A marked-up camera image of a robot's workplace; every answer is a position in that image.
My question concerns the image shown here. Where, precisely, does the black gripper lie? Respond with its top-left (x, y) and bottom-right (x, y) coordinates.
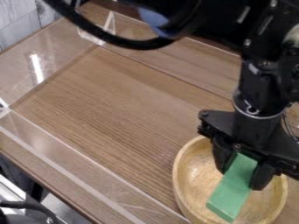
top-left (197, 109), bottom-right (299, 191)

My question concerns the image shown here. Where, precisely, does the green rectangular block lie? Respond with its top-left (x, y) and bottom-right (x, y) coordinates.
top-left (205, 153), bottom-right (257, 223)

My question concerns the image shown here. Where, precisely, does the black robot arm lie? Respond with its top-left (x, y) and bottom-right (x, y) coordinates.
top-left (44, 0), bottom-right (299, 191)

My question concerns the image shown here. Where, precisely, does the brown wooden bowl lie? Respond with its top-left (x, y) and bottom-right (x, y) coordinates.
top-left (172, 136), bottom-right (287, 224)

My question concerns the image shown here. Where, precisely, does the black cable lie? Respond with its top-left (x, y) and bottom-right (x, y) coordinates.
top-left (0, 199), bottom-right (60, 224)

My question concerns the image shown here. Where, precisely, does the clear acrylic enclosure wall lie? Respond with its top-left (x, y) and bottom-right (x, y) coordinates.
top-left (0, 10), bottom-right (299, 224)

